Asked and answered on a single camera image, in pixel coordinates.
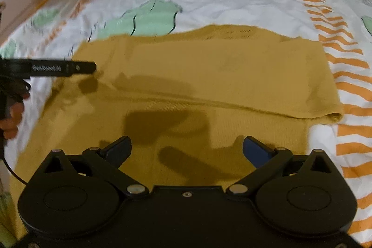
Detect mustard yellow knit garment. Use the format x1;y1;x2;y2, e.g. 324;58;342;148
11;24;344;237

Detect person's left hand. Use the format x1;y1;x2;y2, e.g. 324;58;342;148
1;93;30;140

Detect white patterned bed sheet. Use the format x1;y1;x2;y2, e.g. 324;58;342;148
2;0;371;247

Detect black cable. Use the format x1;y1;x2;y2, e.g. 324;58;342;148
0;131;29;186

